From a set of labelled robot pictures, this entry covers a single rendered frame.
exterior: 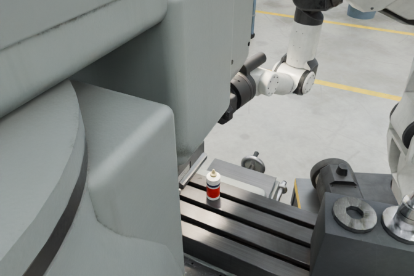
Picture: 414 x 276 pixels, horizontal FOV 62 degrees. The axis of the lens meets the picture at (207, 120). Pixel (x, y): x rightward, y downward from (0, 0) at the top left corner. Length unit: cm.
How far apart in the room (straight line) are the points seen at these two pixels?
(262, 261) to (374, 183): 91
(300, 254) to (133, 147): 75
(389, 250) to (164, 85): 58
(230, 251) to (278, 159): 168
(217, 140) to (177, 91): 226
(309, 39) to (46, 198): 102
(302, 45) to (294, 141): 169
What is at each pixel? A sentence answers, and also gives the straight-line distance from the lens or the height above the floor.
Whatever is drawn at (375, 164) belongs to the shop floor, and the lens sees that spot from 276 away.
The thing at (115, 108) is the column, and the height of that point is 152.
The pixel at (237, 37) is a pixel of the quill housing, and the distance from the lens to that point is 65.
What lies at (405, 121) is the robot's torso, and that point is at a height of 104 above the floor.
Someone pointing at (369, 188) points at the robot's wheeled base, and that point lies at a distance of 170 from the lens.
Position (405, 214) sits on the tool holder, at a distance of 81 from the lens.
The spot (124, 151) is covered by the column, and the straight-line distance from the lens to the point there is 27.
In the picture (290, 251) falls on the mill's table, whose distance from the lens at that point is 97.
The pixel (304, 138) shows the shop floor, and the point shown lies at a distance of 281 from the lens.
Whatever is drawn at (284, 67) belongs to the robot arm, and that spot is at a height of 117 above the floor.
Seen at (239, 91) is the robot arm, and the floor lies 126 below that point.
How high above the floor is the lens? 170
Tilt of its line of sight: 36 degrees down
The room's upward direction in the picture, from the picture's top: straight up
